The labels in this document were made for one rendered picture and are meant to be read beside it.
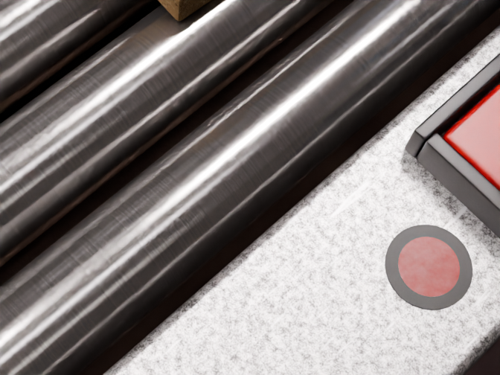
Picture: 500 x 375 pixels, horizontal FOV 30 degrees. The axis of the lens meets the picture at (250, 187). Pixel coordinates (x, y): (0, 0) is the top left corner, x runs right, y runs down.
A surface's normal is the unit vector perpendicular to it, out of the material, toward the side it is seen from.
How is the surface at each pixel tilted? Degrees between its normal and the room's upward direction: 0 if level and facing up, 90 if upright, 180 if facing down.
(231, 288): 0
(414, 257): 0
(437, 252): 0
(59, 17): 40
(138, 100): 32
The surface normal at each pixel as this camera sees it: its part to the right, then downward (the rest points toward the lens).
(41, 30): 0.51, 0.16
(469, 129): 0.08, -0.37
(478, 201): -0.72, 0.62
